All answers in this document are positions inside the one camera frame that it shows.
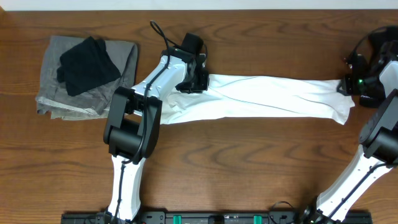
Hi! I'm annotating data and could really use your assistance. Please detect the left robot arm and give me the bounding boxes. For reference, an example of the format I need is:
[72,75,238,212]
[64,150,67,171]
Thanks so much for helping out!
[103,47,209,223]

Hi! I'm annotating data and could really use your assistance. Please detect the folded grey trousers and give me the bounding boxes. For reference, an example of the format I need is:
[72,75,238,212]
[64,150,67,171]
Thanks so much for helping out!
[35,35,139,121]

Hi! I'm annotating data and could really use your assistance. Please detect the white t-shirt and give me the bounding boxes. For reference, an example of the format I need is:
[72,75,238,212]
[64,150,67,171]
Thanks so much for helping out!
[148,74,354,124]

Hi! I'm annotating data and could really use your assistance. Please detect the folded black cloth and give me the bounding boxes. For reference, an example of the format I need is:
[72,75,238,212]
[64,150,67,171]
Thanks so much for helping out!
[57,37,121,96]

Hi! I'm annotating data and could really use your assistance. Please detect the black garment at right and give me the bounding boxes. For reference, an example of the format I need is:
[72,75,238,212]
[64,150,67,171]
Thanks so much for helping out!
[358,26,397,108]

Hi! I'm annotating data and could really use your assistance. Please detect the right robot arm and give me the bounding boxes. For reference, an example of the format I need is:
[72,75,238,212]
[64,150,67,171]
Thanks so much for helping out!
[301,40,397,223]

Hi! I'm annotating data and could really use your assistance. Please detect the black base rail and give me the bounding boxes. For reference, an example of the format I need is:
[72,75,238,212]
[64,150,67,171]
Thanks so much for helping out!
[60,208,374,224]

